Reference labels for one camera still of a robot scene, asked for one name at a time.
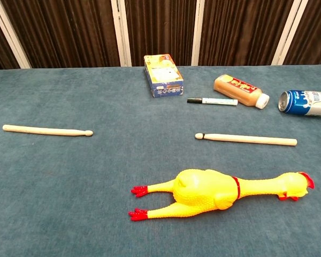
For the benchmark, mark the white marker black cap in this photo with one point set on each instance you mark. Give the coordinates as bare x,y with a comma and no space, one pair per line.
216,101

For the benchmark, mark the yellow rubber chicken toy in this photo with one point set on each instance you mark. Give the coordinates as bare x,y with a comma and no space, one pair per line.
203,190

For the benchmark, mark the blue white drink can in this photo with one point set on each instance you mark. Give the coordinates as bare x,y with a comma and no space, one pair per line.
302,103

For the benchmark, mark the blue white carton box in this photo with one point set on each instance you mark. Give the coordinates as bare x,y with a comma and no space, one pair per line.
163,75

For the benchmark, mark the brown folding screen white frame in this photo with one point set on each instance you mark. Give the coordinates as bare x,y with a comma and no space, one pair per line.
69,26

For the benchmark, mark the blue felt table cover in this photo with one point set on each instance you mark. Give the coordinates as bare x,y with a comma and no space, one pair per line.
69,187

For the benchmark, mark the plain wooden drumstick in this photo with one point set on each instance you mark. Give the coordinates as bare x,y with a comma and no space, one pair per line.
42,130

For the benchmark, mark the brown drink bottle white cap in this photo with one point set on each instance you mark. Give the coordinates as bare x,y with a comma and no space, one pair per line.
238,89

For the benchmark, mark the wooden drumstick dark ringed tip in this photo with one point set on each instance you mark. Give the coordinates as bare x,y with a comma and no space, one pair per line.
243,139

